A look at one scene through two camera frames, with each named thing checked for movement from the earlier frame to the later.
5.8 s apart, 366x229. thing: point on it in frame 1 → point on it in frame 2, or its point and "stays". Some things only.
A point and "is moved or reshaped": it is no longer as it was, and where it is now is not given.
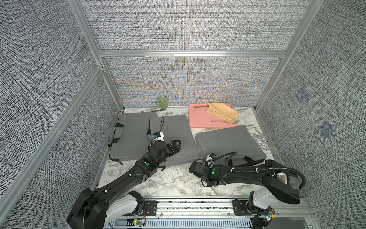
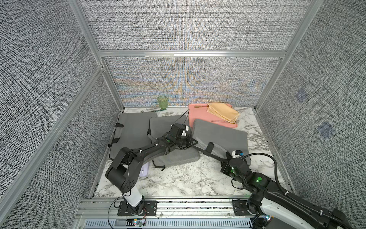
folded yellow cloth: (223, 110) stays
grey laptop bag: (130, 140) stays
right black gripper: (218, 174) → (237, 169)
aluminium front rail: (216, 213) stays
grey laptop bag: (238, 139) is moved or reshaped
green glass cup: (163, 101) stays
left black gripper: (177, 148) → (189, 139)
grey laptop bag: (168, 128) stays
